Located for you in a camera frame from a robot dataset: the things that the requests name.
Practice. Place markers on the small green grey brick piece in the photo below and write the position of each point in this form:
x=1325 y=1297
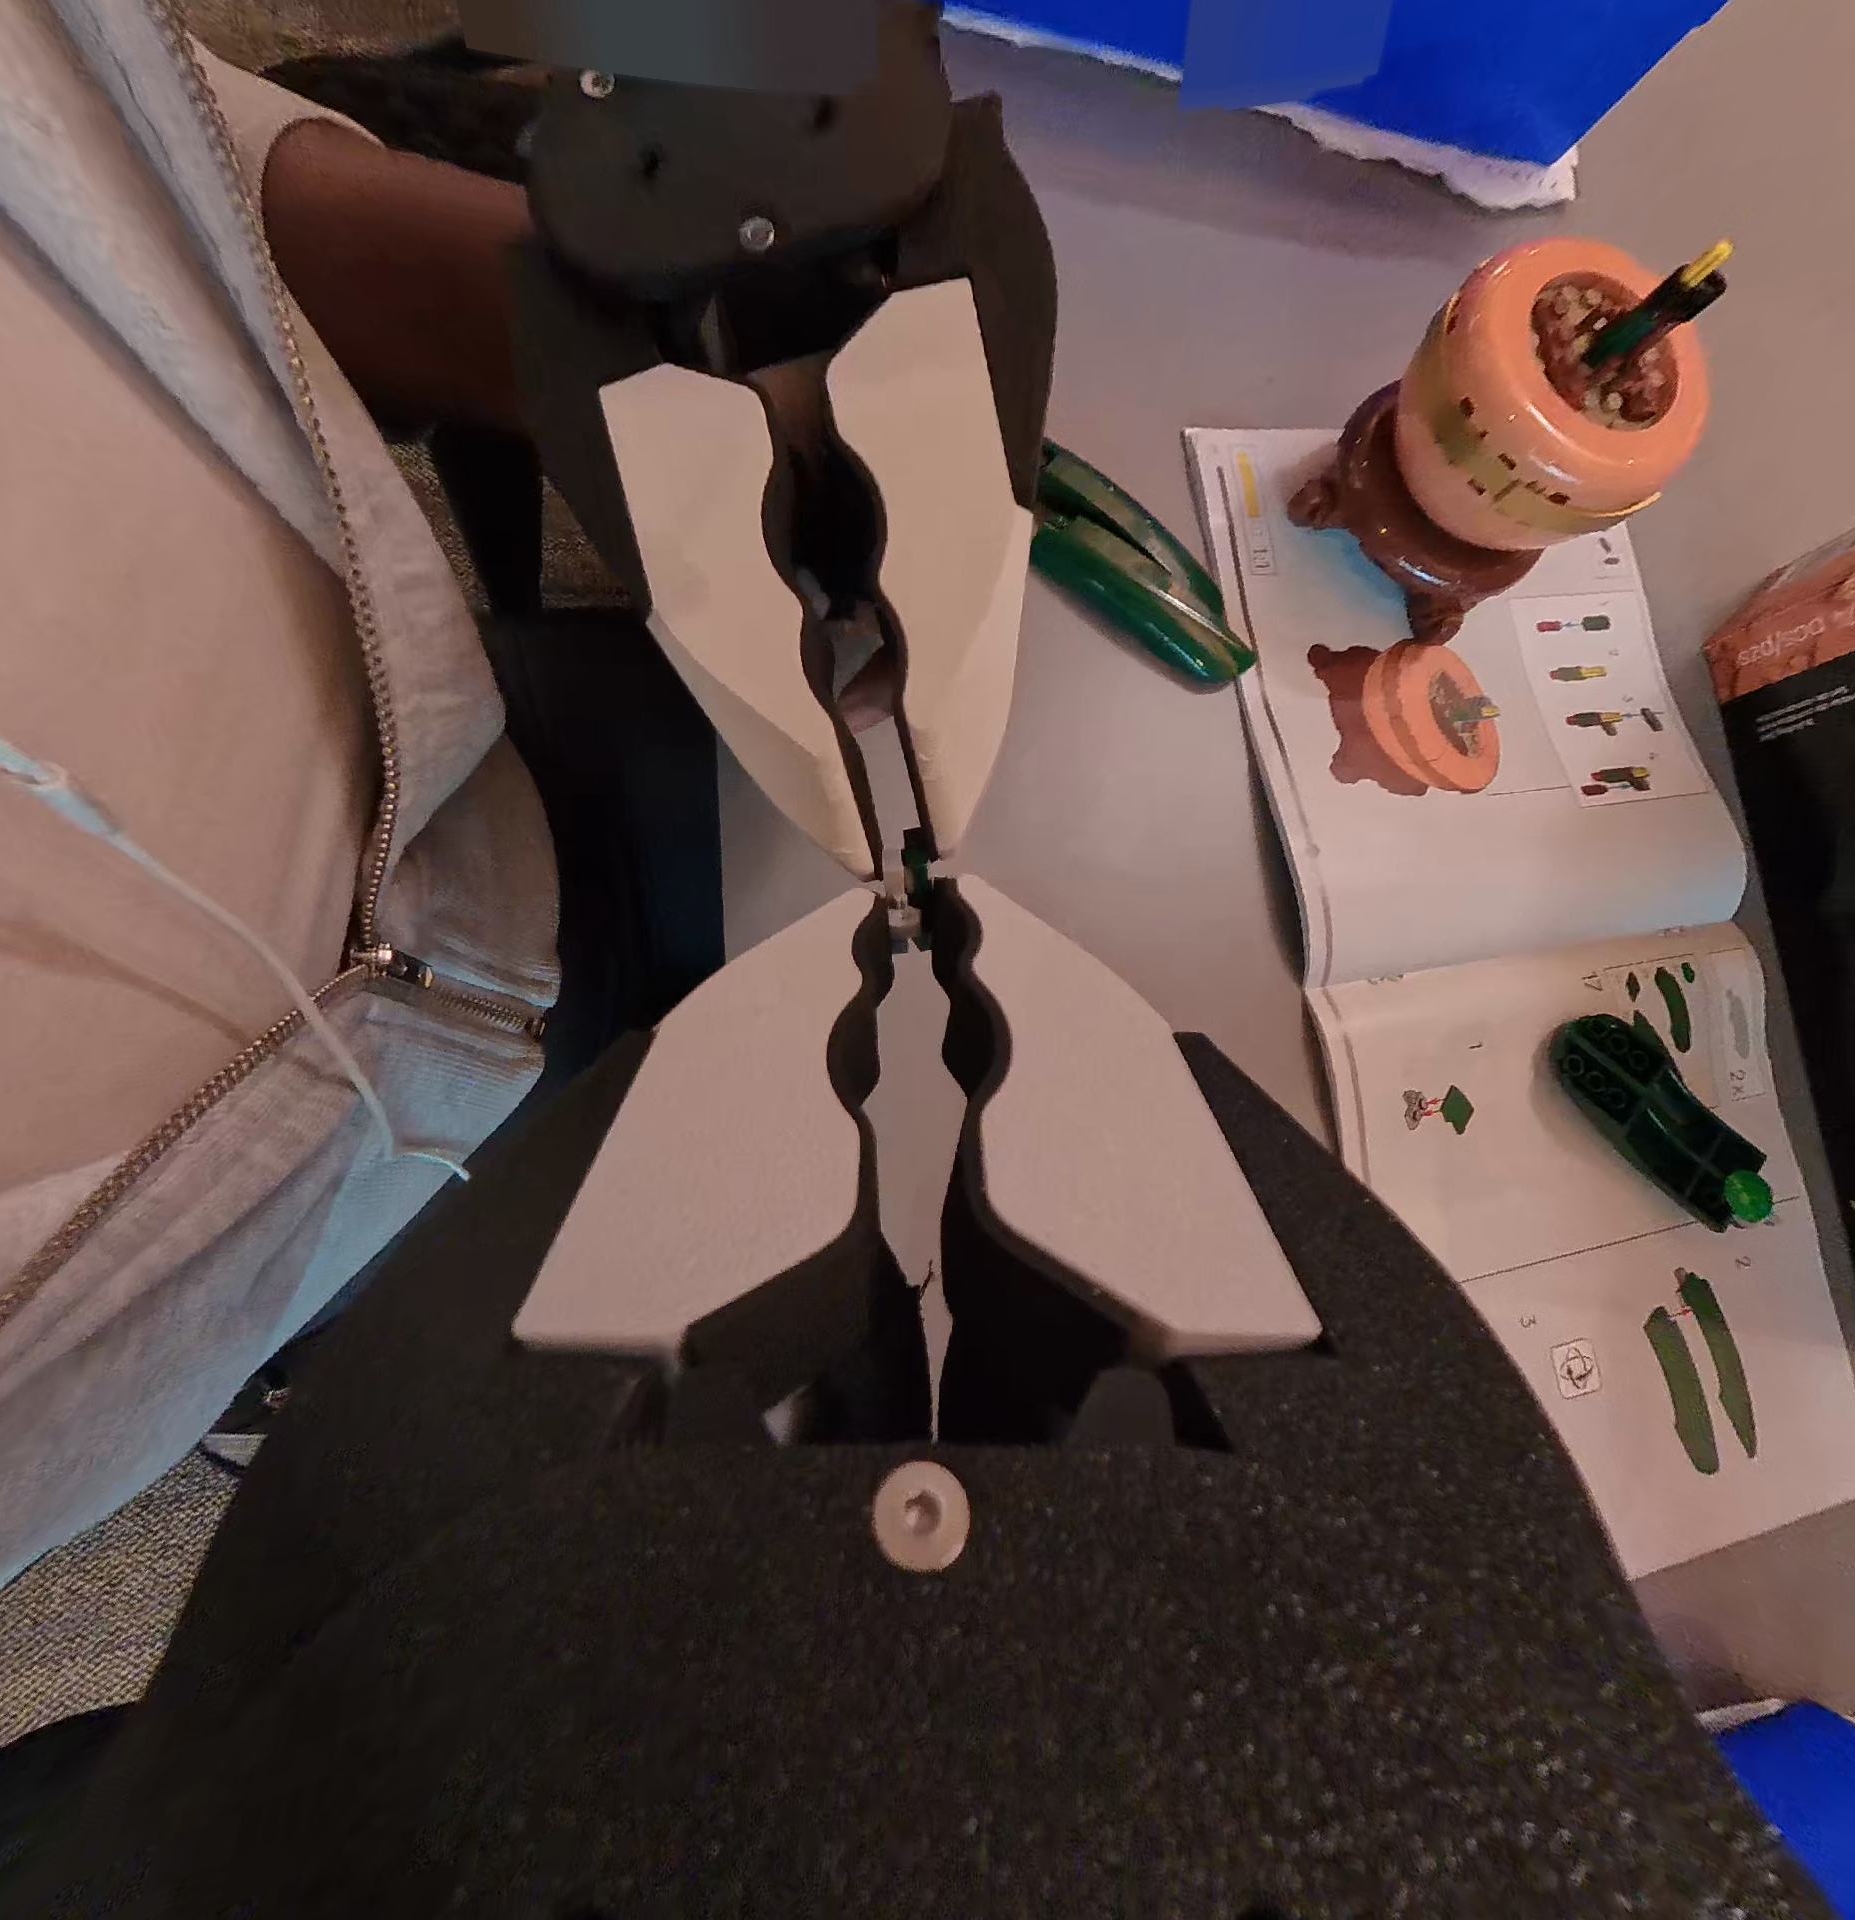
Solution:
x=908 y=887

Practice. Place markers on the white torn paper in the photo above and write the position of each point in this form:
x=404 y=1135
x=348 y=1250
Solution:
x=1485 y=165

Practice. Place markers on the green brick leaf piece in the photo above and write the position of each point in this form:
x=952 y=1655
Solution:
x=1150 y=624
x=1123 y=518

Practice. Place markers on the beige zip jacket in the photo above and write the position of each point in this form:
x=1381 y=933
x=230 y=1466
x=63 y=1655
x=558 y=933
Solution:
x=145 y=632

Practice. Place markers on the blue plastic bin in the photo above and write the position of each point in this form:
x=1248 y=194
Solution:
x=1407 y=59
x=1819 y=1815

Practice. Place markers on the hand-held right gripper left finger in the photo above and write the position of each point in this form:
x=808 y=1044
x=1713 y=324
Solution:
x=718 y=1139

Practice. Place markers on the green brick leaf with stud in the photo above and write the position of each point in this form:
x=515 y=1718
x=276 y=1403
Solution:
x=1648 y=1096

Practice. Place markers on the brick building instruction booklet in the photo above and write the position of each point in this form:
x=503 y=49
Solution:
x=1485 y=883

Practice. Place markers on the orange brick pot model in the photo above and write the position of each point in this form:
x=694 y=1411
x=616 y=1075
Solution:
x=1527 y=406

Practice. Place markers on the person's left forearm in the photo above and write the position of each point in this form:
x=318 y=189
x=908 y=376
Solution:
x=388 y=270

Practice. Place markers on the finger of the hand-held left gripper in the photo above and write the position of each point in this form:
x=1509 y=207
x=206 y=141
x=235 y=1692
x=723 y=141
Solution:
x=947 y=498
x=703 y=540

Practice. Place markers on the black brown packaging box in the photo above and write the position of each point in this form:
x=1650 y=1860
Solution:
x=1819 y=840

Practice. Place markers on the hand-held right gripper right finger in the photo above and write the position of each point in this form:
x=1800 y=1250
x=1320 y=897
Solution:
x=1109 y=1139

